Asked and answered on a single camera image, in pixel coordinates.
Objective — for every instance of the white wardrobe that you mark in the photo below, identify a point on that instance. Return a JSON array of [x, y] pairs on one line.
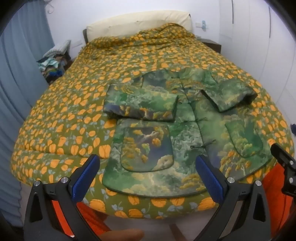
[[254, 46]]

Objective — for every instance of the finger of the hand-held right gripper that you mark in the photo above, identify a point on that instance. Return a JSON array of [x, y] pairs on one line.
[[281, 154]]

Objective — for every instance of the dark wooden bedside table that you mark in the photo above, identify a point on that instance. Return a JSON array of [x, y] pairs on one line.
[[212, 44]]

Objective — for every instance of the green orange floral blanket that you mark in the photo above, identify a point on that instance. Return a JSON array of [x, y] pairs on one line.
[[69, 92]]

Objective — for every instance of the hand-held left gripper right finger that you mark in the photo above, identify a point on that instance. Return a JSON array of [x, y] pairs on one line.
[[209, 179]]

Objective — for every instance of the person's left hand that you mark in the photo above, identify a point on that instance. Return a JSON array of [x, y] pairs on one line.
[[122, 235]]

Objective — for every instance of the blue curtain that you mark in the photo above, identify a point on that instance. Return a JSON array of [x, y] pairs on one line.
[[18, 69]]

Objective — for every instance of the green landscape print jacket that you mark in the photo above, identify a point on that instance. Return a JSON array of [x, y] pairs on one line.
[[182, 139]]

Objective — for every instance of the white wall outlet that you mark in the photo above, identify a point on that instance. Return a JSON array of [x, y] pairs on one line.
[[201, 24]]

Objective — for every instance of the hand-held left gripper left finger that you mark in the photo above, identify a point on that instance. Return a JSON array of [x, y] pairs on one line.
[[84, 179]]

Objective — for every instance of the cream pillow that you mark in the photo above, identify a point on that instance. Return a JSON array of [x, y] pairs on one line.
[[138, 22]]

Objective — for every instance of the pile of folded clothes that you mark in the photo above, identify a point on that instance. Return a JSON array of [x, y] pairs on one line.
[[54, 62]]

